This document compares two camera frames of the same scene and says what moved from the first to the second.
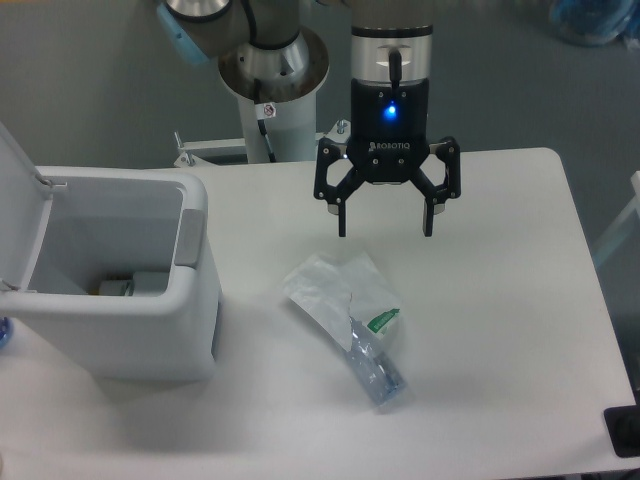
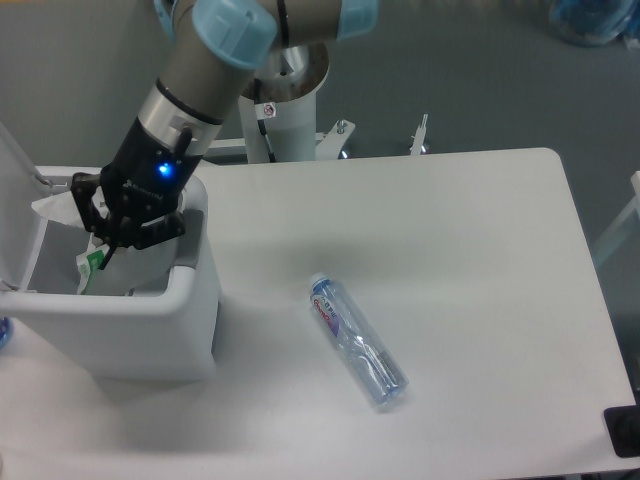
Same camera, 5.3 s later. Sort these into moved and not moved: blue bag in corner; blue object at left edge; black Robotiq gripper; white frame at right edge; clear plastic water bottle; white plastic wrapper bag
Moved: black Robotiq gripper; white plastic wrapper bag
Not moved: white frame at right edge; blue bag in corner; blue object at left edge; clear plastic water bottle
